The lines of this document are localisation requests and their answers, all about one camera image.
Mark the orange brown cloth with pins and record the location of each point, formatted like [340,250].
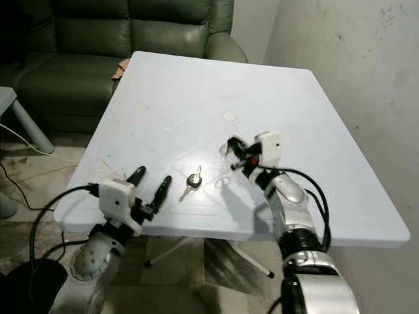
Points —
[123,68]

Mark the round white table plug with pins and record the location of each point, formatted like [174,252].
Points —
[229,116]

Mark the white plastic table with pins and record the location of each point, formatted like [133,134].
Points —
[203,85]

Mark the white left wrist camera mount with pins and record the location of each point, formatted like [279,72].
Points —
[118,203]

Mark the grey side table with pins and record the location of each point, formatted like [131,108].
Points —
[6,101]

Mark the black round stool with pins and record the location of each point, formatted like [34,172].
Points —
[33,288]

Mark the grey round floor object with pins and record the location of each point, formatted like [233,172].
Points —
[6,206]

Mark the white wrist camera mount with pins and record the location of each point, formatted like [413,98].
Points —
[118,203]
[270,148]

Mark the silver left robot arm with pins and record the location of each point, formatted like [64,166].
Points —
[88,268]

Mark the green leather sofa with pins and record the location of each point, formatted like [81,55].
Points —
[91,46]

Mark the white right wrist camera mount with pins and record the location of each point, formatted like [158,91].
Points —
[270,148]

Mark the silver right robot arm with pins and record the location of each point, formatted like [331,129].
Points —
[308,275]

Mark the keys with black fob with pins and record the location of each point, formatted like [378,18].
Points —
[194,180]

